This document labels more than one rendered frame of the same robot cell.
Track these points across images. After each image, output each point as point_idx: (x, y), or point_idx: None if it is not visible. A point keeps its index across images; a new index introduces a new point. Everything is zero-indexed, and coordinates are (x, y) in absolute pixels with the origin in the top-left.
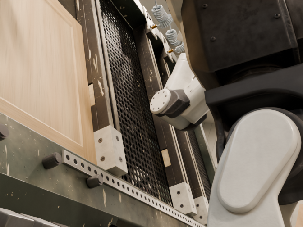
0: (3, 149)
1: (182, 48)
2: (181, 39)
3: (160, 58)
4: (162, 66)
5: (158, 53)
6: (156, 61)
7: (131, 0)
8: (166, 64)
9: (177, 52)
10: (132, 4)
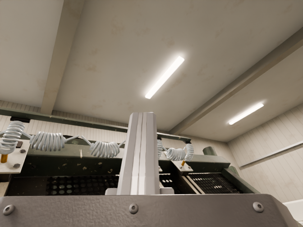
0: None
1: (191, 153)
2: None
3: (179, 177)
4: (187, 186)
5: (175, 173)
6: (178, 183)
7: (112, 160)
8: (188, 178)
9: (190, 161)
10: (116, 161)
